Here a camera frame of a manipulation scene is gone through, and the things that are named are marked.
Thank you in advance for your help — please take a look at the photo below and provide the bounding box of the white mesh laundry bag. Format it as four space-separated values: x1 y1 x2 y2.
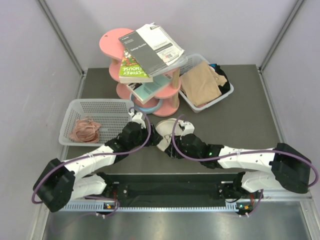
155 118 181 152

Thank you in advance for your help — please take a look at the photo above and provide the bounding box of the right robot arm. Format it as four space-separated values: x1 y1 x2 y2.
160 133 311 198

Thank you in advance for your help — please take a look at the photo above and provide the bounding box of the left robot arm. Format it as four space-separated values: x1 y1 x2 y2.
32 121 163 213

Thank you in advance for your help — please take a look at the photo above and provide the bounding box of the pink lace bra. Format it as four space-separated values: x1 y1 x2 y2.
69 117 101 144

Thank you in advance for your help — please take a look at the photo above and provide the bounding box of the teal paperback book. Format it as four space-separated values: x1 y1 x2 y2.
126 74 172 104

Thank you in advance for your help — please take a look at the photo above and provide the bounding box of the white perforated plastic basket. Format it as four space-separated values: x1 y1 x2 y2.
58 98 134 147

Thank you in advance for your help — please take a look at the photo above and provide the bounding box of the beige folded garment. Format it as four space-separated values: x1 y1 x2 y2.
180 60 222 107

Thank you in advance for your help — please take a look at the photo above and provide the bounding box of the green storey house book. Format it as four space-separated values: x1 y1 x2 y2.
118 49 153 84

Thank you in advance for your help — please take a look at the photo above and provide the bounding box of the black garment in basket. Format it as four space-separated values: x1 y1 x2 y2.
210 64 231 95

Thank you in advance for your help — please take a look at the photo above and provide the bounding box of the grey setup guide booklet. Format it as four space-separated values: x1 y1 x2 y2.
119 23 187 77

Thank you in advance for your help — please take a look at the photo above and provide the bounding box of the pink tiered wooden shelf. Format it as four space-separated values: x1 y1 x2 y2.
99 28 181 117

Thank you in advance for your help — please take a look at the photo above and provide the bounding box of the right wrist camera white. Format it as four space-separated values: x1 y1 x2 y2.
176 120 195 137

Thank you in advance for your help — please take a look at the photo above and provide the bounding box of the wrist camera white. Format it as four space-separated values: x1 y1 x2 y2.
128 110 146 129
176 120 195 137

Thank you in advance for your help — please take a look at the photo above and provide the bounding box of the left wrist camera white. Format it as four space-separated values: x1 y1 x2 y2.
128 110 146 129

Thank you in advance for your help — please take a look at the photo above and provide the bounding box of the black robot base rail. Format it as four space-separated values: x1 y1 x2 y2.
102 173 240 208

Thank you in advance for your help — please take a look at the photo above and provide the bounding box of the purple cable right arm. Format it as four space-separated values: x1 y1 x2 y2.
171 114 320 188

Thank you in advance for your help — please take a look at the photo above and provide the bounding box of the white slotted cable duct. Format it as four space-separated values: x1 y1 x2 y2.
59 200 249 213

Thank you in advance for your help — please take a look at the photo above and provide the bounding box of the aluminium frame post left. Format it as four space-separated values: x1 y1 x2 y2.
35 0 85 76

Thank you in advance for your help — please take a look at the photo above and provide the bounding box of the aluminium frame post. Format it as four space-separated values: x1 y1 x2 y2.
257 0 306 74
35 0 85 76

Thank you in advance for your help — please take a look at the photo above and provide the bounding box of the aluminium frame post right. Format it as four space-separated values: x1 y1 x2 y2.
257 0 306 74

